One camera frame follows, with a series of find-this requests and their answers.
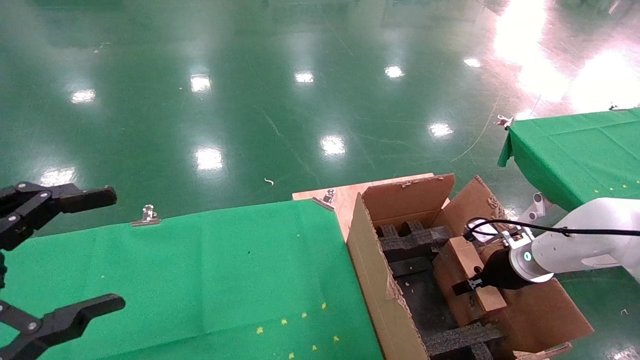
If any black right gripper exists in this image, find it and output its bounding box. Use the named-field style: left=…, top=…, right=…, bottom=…
left=452, top=248, right=524, bottom=296

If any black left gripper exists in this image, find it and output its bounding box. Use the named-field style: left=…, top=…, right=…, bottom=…
left=0, top=182, right=126, bottom=360

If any small brown cardboard box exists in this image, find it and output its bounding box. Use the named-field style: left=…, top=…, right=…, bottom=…
left=432, top=236, right=509, bottom=327

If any large open cardboard carton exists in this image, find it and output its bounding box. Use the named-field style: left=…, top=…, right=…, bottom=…
left=346, top=173, right=596, bottom=360

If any white pipe fitting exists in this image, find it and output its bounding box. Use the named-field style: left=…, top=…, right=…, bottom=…
left=520, top=192, right=554, bottom=224

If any large green table cloth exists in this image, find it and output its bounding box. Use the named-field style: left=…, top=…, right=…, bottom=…
left=0, top=199, right=386, bottom=360

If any small green table cloth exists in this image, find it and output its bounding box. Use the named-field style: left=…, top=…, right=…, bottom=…
left=497, top=107, right=640, bottom=212

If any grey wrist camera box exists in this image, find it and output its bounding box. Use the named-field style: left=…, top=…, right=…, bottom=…
left=464, top=219, right=502, bottom=246

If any grey metal camera bracket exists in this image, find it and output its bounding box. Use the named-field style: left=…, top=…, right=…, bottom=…
left=500, top=226, right=527, bottom=247

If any black camera cable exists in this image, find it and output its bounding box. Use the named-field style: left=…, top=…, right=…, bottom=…
left=466, top=217, right=640, bottom=240

